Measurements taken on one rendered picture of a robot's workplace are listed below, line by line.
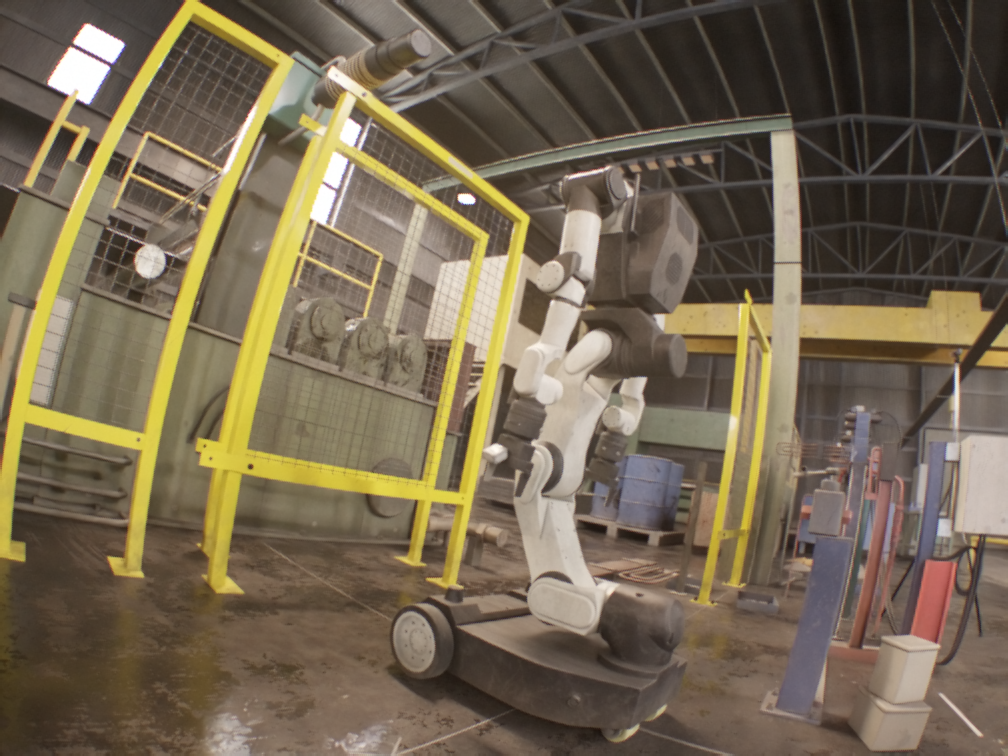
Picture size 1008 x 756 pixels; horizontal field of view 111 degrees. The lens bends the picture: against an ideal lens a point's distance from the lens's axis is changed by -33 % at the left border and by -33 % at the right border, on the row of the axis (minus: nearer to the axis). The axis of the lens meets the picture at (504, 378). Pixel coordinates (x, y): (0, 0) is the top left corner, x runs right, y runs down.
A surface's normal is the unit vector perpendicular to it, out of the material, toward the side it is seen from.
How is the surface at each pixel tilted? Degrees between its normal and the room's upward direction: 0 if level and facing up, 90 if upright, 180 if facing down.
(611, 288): 123
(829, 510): 90
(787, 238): 90
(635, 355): 113
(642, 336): 90
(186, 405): 90
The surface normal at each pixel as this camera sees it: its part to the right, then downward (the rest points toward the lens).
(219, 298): 0.79, 0.05
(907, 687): -0.03, -0.18
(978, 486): -0.58, -0.25
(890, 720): -0.27, -0.22
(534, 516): -0.66, 0.18
